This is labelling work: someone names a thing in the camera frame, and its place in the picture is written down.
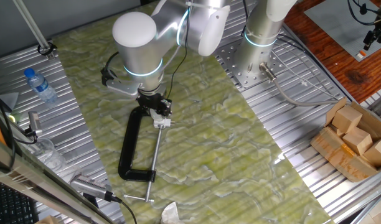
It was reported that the black desk cable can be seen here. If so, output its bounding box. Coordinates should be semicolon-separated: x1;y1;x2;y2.
0;88;17;171

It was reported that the clear water bottle blue cap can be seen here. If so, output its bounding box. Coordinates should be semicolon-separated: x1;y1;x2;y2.
23;67;59;104

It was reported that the brown wooden table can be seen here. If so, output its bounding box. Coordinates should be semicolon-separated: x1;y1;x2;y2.
283;0;381;104

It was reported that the aluminium profile rail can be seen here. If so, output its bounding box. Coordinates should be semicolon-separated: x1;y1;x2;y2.
349;189;381;224

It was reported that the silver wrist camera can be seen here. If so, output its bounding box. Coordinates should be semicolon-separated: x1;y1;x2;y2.
100;67;140;96

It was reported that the silver ribbed camera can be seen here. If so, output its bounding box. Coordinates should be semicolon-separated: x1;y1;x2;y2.
69;174;114;203

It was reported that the metal tripod pole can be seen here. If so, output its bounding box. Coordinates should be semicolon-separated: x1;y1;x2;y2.
12;0;56;60

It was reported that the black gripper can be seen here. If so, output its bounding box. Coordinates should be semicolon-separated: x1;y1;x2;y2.
136;91;173;118

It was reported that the aluminium frame bar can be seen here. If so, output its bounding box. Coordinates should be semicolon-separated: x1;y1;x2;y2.
0;133;116;224

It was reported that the thick black cable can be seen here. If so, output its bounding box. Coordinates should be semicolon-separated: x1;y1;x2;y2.
111;194;138;224

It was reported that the black C-clamp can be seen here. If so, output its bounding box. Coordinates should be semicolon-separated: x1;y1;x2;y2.
117;105;168;203

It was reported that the grey triangular sheet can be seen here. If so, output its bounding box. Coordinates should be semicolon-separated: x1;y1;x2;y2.
0;91;20;112

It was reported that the large cardboard box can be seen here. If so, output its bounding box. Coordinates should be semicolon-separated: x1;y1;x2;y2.
309;96;381;184

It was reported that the black base cable bundle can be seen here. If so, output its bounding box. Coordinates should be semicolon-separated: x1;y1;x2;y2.
240;0;251;39

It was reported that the grey pad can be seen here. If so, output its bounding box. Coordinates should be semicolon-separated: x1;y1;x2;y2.
303;0;381;63

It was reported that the black strap loop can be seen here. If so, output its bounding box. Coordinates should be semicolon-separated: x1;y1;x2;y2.
37;42;58;57

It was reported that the white light bulb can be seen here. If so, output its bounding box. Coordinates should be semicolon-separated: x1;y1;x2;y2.
149;108;166;123

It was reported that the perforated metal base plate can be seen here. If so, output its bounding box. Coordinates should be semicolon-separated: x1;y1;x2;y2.
214;39;291;89

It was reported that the crumpled white tissue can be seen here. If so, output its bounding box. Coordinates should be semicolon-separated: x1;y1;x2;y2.
160;201;186;224

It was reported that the small cardboard box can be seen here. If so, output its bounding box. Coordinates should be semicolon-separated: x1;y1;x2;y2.
34;215;60;224

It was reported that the black keyboard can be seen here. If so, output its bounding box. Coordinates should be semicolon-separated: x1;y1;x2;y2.
0;179;39;224

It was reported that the green marble pattern mat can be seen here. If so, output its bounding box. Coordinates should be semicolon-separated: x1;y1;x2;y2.
52;2;334;224

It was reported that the silver camera with black mount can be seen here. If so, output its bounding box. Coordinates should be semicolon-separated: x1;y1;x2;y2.
24;111;44;138

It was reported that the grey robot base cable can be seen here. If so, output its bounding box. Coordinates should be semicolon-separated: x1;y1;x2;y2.
258;62;339;108

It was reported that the wooden block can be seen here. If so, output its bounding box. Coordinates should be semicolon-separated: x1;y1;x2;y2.
342;126;374;156
329;123;346;138
363;137;381;167
331;105;364;134

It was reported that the thin white cable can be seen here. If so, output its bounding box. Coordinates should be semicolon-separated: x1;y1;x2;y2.
270;36;346;101

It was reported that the black camera cable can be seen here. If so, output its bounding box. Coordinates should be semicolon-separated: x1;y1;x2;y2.
165;6;191;100

